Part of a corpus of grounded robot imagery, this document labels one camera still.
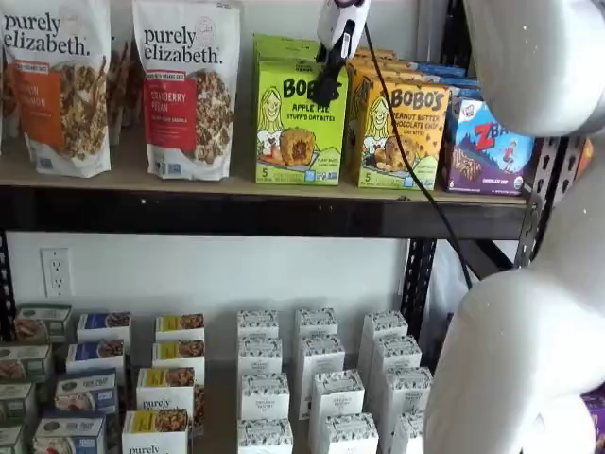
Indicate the blue label granola box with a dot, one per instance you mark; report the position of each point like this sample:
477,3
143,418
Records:
85,390
104,321
68,432
94,352

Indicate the orange label pumpkin granola bag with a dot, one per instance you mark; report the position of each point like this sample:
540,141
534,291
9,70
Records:
61,118

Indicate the yellow label granola box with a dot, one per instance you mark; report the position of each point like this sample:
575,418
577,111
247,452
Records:
177,352
156,430
179,324
165,388

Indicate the purple cardboard box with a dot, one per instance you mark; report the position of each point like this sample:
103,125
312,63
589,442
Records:
598,416

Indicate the blue purple Zbar box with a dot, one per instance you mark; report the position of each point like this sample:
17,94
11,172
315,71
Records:
465,94
461,83
439,70
472,161

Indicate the purely elizabeth granola bag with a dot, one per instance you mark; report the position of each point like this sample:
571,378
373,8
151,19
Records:
5,109

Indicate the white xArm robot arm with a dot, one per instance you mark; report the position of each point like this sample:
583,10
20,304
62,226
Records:
520,340

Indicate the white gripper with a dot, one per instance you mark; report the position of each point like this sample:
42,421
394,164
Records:
335,23

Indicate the white plastic sheet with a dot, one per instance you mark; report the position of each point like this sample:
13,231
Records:
446,284

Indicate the white wall power outlet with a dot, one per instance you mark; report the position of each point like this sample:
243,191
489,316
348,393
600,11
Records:
57,274

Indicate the orange cardboard box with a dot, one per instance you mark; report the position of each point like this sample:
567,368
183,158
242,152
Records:
585,151

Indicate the green label granola box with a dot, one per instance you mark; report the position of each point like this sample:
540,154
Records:
26,361
10,440
16,399
42,321

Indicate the black metal shelving rack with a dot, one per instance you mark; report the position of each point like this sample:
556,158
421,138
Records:
236,213

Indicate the yellow Bobo's peanut butter box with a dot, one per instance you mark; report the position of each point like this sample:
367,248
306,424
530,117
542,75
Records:
373,142
380,51
385,60
387,74

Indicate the red label cranberry granola bag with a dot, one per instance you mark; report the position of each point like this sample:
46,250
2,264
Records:
189,118

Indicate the white patterned pantry box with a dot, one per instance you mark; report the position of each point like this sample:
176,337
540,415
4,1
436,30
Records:
264,397
385,324
350,435
257,324
264,437
409,435
406,392
260,354
396,354
321,354
336,395
316,321

